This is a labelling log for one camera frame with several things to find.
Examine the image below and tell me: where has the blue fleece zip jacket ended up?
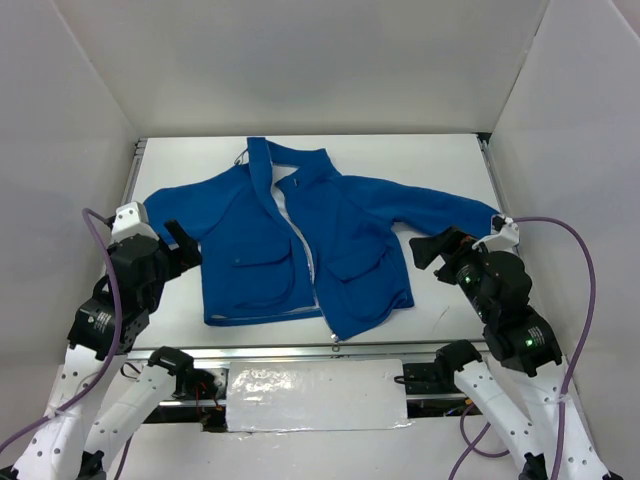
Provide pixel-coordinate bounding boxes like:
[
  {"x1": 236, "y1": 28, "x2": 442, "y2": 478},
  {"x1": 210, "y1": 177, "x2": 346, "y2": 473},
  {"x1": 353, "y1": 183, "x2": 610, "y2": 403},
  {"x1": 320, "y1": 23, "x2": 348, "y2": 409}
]
[{"x1": 144, "y1": 137, "x2": 495, "y2": 341}]

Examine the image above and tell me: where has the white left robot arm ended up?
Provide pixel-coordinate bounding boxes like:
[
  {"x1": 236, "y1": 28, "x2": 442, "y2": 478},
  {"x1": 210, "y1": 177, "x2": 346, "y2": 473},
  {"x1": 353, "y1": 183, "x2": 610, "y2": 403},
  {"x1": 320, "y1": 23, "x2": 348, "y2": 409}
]
[{"x1": 1, "y1": 220, "x2": 202, "y2": 479}]

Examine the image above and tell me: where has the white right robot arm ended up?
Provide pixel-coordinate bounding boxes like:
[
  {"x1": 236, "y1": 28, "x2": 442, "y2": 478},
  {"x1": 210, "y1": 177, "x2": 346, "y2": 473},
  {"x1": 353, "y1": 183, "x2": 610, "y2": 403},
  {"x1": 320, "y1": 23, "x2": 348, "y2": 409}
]
[{"x1": 409, "y1": 215, "x2": 616, "y2": 479}]

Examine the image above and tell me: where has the white foil-taped board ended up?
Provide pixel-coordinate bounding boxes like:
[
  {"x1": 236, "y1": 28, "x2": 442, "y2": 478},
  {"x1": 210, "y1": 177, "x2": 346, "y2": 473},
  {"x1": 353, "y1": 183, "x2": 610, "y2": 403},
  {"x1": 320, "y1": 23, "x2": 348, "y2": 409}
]
[{"x1": 226, "y1": 359, "x2": 411, "y2": 433}]

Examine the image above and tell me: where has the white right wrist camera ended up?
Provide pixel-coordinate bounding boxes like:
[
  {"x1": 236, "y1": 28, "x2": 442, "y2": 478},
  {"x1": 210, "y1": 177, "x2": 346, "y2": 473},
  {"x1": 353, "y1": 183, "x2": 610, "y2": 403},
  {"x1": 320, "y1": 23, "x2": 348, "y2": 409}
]
[{"x1": 472, "y1": 214, "x2": 520, "y2": 252}]

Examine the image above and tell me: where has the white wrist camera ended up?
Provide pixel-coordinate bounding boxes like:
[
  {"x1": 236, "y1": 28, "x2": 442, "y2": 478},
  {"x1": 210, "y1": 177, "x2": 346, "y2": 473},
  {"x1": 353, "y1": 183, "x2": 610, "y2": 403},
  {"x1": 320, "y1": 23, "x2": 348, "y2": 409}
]
[
  {"x1": 472, "y1": 214, "x2": 520, "y2": 252},
  {"x1": 111, "y1": 201, "x2": 155, "y2": 243}
]

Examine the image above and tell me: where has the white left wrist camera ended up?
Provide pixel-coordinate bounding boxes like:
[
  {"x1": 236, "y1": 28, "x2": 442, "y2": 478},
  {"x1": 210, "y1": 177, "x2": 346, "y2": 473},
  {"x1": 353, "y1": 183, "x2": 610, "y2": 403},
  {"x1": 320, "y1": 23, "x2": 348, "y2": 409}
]
[{"x1": 111, "y1": 201, "x2": 155, "y2": 243}]

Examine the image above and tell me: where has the aluminium front table rail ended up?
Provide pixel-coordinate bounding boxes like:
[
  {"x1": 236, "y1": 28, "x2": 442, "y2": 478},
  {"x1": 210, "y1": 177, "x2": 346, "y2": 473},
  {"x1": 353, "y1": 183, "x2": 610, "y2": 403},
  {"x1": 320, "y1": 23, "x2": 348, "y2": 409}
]
[{"x1": 124, "y1": 339, "x2": 496, "y2": 362}]

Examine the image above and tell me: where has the aluminium table rail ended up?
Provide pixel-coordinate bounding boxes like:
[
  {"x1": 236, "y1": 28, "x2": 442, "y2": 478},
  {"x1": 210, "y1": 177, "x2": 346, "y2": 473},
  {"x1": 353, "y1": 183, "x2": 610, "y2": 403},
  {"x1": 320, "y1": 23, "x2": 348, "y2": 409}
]
[
  {"x1": 124, "y1": 339, "x2": 496, "y2": 362},
  {"x1": 476, "y1": 132, "x2": 510, "y2": 213},
  {"x1": 120, "y1": 138, "x2": 148, "y2": 205}
]

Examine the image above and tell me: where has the aluminium right table rail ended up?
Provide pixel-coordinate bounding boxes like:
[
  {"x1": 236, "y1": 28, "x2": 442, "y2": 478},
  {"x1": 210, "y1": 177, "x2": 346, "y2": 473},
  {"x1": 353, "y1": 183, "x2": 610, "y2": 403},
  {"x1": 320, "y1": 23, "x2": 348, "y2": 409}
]
[{"x1": 476, "y1": 132, "x2": 510, "y2": 213}]

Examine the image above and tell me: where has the aluminium left table rail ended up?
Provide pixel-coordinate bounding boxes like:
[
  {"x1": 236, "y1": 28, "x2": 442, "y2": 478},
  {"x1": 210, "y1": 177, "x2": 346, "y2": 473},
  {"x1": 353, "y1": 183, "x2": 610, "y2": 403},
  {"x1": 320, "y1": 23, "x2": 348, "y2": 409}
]
[{"x1": 120, "y1": 138, "x2": 148, "y2": 205}]

